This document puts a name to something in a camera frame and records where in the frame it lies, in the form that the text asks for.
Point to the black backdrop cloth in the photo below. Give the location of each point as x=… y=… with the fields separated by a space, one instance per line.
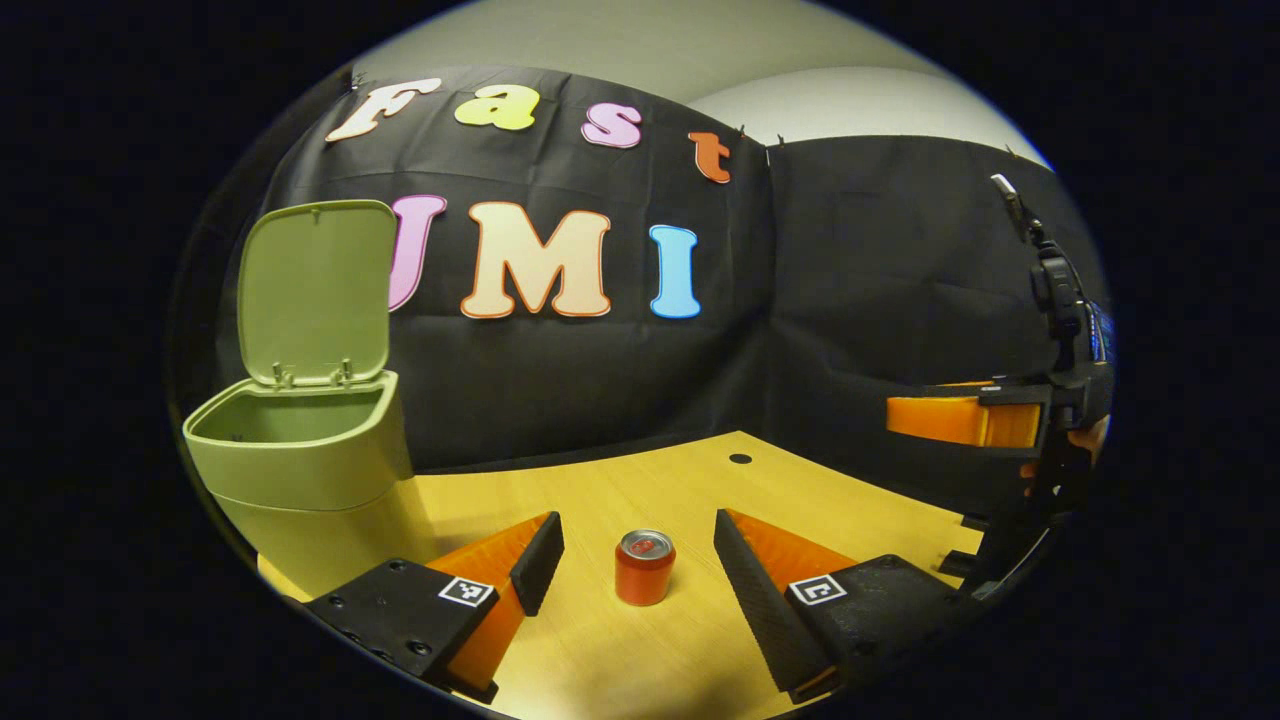
x=850 y=300

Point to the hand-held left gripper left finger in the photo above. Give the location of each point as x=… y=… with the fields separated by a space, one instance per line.
x=540 y=565

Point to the green desktop garbage bin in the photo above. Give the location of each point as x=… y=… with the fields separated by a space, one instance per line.
x=300 y=460

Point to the red pop can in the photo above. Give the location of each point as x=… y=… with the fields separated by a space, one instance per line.
x=645 y=575

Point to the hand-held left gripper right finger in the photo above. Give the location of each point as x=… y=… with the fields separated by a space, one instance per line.
x=765 y=610

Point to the wooden desktop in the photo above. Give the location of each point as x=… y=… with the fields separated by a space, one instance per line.
x=640 y=480

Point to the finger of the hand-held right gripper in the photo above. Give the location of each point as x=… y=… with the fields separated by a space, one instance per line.
x=940 y=418

